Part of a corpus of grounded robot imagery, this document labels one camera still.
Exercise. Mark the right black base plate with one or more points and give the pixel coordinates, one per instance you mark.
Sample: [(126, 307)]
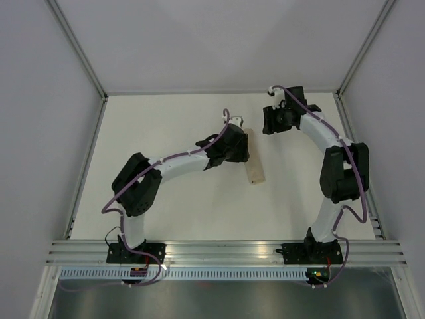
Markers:
[(301, 254)]

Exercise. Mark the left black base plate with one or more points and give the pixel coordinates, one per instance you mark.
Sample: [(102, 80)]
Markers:
[(118, 254)]

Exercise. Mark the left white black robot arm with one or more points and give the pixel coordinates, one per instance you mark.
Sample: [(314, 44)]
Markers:
[(137, 184)]

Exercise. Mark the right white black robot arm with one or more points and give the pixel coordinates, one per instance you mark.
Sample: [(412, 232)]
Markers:
[(344, 176)]

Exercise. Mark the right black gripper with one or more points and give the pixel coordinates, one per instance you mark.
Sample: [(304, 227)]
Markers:
[(269, 116)]

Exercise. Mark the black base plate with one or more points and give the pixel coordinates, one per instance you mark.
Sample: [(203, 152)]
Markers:
[(118, 254), (301, 254)]

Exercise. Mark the white slotted cable duct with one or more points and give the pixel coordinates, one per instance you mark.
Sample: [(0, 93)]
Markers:
[(185, 273)]

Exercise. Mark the left aluminium frame post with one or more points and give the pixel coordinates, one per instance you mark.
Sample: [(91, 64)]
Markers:
[(75, 45)]

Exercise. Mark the beige cloth napkin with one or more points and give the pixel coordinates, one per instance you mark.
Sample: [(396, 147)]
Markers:
[(254, 167)]

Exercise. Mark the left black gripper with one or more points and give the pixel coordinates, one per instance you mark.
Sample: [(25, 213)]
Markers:
[(242, 155)]

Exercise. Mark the aluminium front rail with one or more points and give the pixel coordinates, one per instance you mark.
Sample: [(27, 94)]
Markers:
[(362, 253)]

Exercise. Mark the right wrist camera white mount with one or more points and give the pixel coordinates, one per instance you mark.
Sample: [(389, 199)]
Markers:
[(277, 93)]

